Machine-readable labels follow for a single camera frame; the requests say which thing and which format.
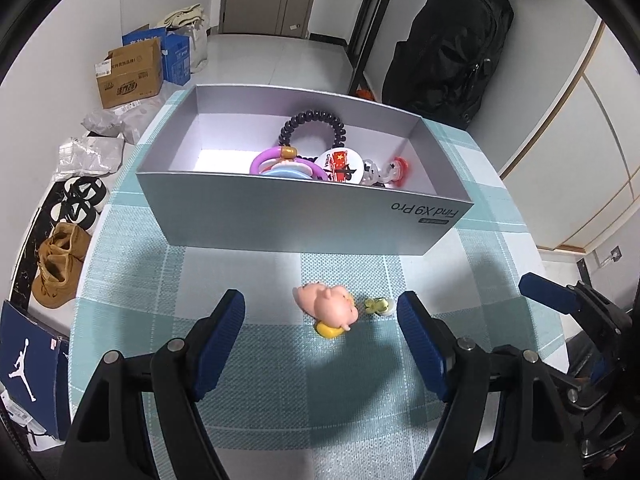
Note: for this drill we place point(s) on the silver cardboard box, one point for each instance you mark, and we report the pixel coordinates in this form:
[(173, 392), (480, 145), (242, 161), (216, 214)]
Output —
[(300, 220)]

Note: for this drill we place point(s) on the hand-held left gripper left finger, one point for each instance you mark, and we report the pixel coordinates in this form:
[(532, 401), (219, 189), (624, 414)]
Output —
[(220, 350)]

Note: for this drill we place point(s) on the clear plastic bag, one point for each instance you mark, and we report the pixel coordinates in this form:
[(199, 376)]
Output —
[(110, 122)]

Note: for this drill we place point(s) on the black backpack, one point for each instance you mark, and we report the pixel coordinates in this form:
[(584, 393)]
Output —
[(445, 60)]

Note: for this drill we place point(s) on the pink pig toy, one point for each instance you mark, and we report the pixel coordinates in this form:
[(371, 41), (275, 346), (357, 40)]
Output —
[(325, 302)]

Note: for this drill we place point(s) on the black metal stand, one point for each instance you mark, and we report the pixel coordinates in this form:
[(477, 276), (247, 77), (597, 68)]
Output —
[(369, 20)]

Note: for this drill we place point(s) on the white wardrobe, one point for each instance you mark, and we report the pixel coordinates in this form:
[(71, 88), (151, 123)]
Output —
[(590, 135)]

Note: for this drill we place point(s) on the brown cardboard box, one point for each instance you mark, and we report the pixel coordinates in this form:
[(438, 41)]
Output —
[(130, 75)]

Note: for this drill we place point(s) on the blue shoe box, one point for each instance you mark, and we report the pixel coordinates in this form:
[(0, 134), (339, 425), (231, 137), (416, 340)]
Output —
[(25, 360)]

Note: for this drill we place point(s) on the white tote bag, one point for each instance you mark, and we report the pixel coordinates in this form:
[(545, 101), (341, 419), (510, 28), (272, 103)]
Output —
[(195, 40)]

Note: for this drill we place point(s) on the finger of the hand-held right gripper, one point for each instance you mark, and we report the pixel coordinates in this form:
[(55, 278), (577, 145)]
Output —
[(542, 287), (607, 372)]

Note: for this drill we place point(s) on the tan suede boot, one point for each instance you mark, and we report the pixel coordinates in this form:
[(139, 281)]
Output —
[(52, 280), (72, 240)]

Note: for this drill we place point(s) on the black and white sneaker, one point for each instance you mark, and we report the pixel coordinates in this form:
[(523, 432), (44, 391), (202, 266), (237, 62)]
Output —
[(75, 216), (87, 191)]

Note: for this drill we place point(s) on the blue cardboard box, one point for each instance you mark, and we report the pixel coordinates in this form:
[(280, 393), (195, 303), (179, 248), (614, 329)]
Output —
[(177, 55)]

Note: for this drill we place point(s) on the orange ball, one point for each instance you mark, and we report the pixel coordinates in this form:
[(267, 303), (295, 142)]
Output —
[(365, 94)]

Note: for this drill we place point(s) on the grey plastic bag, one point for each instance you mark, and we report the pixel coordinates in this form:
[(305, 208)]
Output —
[(90, 157)]

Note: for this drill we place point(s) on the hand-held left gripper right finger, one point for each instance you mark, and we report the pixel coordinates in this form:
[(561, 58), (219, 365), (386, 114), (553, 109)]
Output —
[(422, 352)]

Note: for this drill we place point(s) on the teal checked tablecloth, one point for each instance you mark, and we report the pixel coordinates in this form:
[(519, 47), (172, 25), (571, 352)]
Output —
[(250, 270)]

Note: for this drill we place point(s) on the small yellow-green charm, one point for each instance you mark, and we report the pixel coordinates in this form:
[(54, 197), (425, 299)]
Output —
[(375, 305)]

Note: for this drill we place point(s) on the white round pin badge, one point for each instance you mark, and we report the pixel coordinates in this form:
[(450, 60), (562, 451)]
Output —
[(340, 165)]

